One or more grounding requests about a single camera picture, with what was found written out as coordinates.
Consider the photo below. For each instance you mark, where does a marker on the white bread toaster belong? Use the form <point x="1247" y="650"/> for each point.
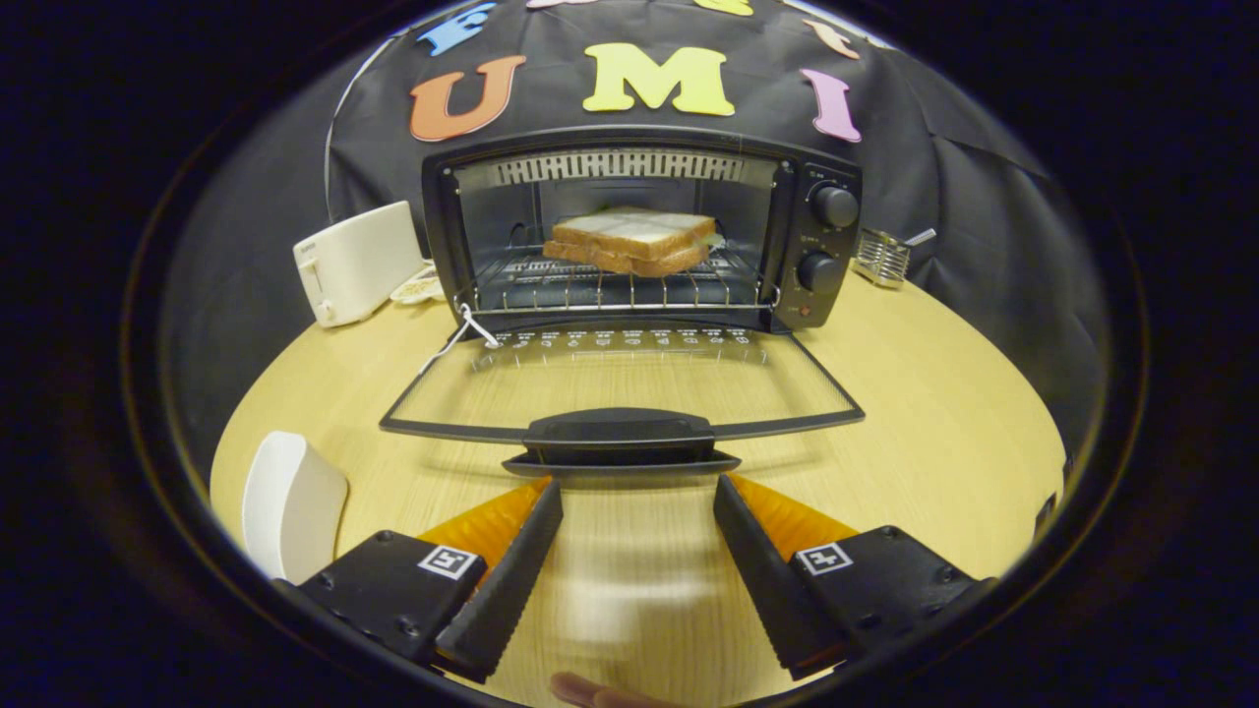
<point x="359" y="261"/>

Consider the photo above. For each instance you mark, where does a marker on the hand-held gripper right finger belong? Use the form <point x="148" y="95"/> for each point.
<point x="767" y="580"/>

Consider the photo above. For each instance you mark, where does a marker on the black toaster oven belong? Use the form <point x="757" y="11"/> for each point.
<point x="831" y="285"/>

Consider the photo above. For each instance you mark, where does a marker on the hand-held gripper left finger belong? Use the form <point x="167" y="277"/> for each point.
<point x="507" y="580"/>

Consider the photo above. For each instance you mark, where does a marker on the white oblong plate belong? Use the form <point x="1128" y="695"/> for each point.
<point x="290" y="511"/>

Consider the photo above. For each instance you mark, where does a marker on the toast sandwich with lettuce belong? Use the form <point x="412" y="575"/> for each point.
<point x="629" y="241"/>

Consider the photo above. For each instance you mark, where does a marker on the black backdrop cloth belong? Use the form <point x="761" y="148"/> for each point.
<point x="944" y="177"/>

